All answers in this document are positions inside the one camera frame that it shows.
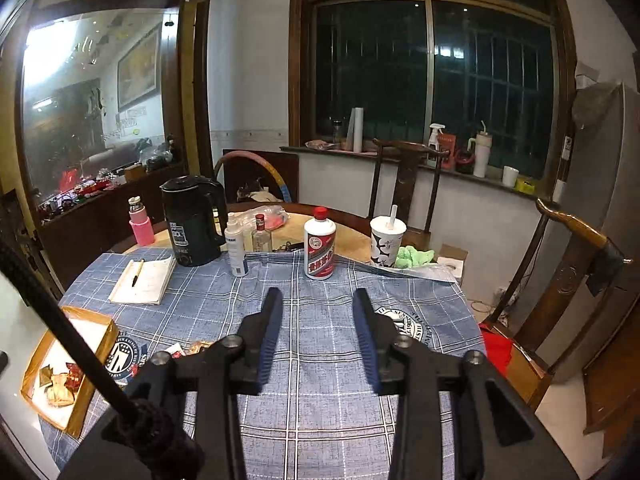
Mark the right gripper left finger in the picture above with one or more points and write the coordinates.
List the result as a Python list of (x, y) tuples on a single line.
[(179, 418)]

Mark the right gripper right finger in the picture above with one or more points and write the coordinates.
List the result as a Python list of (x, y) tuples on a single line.
[(496, 434)]

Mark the gold snack packet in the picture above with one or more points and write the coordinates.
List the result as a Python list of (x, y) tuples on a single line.
[(45, 377)]

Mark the dark red pastry packet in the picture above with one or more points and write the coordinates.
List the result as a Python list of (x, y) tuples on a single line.
[(74, 377)]

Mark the yellow sandwich cracker packet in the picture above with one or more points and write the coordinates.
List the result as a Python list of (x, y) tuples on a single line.
[(58, 394)]

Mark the gold cardboard box tray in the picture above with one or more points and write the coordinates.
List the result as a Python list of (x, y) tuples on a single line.
[(99, 332)]

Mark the white notebook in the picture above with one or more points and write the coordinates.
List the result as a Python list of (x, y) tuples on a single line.
[(151, 285)]

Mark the black yellow pen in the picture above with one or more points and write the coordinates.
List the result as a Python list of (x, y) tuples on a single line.
[(137, 273)]

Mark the green cloth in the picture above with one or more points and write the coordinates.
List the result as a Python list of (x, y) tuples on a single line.
[(408, 257)]

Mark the wooden chair right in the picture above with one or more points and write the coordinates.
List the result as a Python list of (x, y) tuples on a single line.
[(590, 258)]

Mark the wooden chair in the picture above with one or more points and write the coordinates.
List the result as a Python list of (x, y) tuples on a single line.
[(410, 157), (590, 258)]

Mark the white spray bottle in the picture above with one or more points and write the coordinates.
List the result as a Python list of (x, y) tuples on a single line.
[(233, 234)]

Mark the small clear glass bottle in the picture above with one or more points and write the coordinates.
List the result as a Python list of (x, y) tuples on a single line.
[(261, 237)]

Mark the white paper drink cup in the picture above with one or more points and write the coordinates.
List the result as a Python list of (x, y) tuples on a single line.
[(386, 237)]

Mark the pink sleeved water bottle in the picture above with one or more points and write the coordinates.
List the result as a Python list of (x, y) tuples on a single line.
[(140, 222)]

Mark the dark wooden sideboard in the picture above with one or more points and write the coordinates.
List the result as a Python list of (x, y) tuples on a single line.
[(75, 238)]

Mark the black electric kettle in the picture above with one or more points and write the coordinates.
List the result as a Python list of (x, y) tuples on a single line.
[(196, 214)]

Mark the white red liquor bottle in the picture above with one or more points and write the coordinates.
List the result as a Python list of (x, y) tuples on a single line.
[(319, 244)]

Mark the white mug on sill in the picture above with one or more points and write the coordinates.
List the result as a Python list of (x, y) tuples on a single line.
[(509, 176)]

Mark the wooden chair back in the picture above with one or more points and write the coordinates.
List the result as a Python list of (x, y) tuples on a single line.
[(410, 157)]

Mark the grey refrigerator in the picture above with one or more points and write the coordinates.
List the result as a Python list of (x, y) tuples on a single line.
[(602, 190)]

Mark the window spray cleaner bottle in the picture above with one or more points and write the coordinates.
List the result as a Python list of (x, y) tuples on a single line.
[(434, 144)]

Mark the white tumbler with straw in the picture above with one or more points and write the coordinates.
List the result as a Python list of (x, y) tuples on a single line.
[(480, 146)]

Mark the white paper roll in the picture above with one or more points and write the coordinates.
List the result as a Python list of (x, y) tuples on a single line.
[(355, 130)]

